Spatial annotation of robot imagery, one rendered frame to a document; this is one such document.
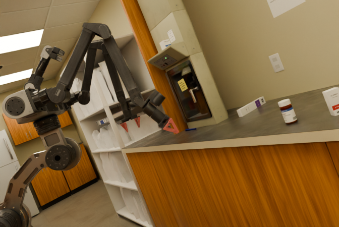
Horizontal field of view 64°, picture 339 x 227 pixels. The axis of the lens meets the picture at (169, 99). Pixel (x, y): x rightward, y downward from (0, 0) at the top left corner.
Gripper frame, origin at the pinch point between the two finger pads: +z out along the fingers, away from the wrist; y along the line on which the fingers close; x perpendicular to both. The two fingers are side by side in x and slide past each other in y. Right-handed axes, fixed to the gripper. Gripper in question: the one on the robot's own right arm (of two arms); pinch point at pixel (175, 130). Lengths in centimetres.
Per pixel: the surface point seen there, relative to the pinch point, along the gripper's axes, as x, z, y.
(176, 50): -39, -26, 30
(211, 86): -36, 6, 36
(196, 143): -1.2, 13.9, 6.5
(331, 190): -18, 49, -47
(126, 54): -32, -77, 193
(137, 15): -48, -67, 65
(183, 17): -59, -36, 36
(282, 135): -23, 26, -41
